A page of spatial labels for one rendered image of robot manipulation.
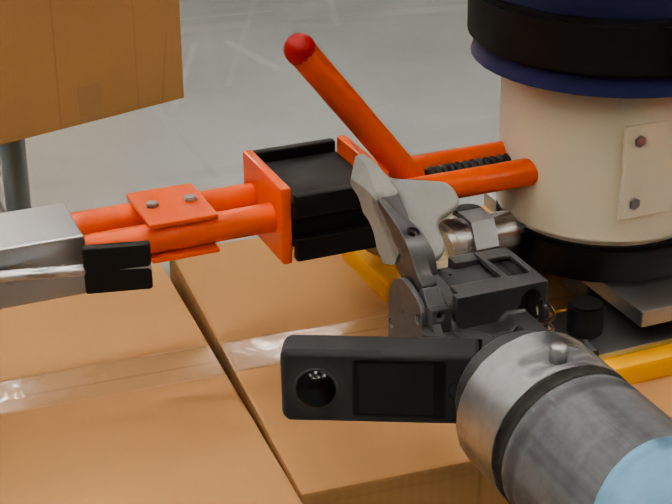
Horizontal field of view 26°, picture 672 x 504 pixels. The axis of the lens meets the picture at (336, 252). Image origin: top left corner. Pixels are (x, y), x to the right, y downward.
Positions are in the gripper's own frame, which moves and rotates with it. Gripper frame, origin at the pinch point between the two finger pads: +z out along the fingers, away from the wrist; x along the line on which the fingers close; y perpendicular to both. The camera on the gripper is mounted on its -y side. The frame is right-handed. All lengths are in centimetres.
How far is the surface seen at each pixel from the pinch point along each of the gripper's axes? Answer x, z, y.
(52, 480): -13.2, 1.8, -20.5
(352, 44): -107, 362, 159
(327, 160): 1.6, 13.7, 4.4
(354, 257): -11.5, 22.6, 10.6
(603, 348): -10.5, -1.0, 20.4
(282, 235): -0.8, 7.3, -1.8
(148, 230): 0.6, 8.8, -11.1
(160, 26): -31, 160, 34
